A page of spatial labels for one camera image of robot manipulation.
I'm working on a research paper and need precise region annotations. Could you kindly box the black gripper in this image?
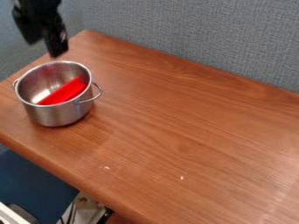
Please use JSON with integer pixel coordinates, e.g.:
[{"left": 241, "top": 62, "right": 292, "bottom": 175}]
[{"left": 12, "top": 0, "right": 69, "bottom": 58}]

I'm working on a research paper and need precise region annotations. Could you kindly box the stainless steel pot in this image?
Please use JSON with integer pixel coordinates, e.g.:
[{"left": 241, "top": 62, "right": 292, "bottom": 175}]
[{"left": 13, "top": 60, "right": 103, "bottom": 127}]

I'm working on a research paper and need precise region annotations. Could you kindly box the red plastic block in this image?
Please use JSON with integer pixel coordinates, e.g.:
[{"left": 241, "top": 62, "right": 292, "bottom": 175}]
[{"left": 37, "top": 77, "right": 86, "bottom": 105}]

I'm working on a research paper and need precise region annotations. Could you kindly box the white object at corner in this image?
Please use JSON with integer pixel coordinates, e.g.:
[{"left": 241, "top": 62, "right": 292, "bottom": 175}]
[{"left": 0, "top": 202, "right": 30, "bottom": 224}]

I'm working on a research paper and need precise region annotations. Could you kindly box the metal table leg bracket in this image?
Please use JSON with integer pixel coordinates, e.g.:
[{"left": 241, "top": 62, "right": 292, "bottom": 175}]
[{"left": 56, "top": 192, "right": 113, "bottom": 224}]

